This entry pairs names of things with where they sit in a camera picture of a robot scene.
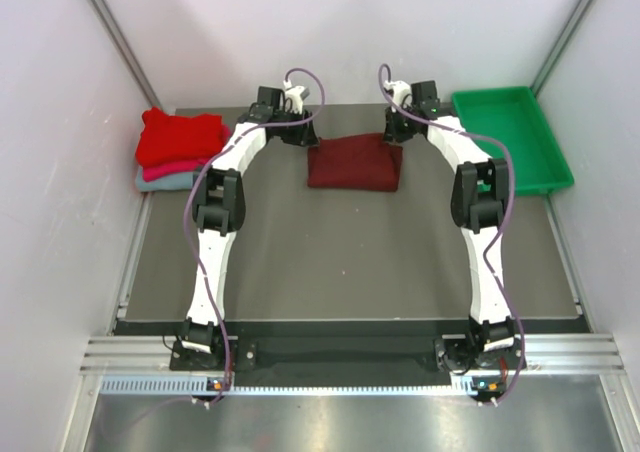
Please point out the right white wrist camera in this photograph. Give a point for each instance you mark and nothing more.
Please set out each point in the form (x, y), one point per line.
(399, 93)

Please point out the folded grey blue t shirt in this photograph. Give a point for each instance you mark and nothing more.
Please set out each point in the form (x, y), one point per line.
(171, 182)

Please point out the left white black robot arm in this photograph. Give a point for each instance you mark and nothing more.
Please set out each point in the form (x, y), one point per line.
(218, 209)

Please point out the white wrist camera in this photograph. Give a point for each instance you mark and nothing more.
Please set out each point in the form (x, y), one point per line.
(294, 97)
(399, 93)

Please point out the folded bright red t shirt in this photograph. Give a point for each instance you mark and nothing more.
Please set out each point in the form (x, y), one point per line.
(169, 138)

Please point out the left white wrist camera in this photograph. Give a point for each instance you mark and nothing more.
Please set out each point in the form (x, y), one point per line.
(294, 97)

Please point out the folded pink t shirt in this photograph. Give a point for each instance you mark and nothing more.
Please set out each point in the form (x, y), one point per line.
(175, 167)

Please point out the green plastic bin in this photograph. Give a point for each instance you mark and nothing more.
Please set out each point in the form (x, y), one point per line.
(513, 116)

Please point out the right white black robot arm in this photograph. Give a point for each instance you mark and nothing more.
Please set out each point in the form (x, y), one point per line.
(480, 207)

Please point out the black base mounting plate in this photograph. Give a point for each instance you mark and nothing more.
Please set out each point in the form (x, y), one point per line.
(343, 355)

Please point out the corner aluminium post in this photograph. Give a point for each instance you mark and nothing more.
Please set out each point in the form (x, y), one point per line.
(125, 51)
(570, 27)

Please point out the right corner aluminium post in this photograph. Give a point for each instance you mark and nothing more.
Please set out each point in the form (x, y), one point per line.
(570, 27)

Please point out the aluminium frame rail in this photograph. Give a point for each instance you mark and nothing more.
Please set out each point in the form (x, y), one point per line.
(550, 354)

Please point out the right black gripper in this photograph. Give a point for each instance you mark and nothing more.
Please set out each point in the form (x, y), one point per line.
(391, 134)

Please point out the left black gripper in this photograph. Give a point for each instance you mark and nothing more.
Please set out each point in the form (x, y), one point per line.
(304, 136)

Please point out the dark red t shirt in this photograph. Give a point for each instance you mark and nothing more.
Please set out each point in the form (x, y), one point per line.
(358, 162)

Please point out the slotted grey cable duct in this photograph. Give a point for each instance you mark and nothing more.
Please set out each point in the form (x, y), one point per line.
(205, 386)

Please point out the left corner aluminium post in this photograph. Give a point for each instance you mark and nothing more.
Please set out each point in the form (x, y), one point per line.
(125, 51)

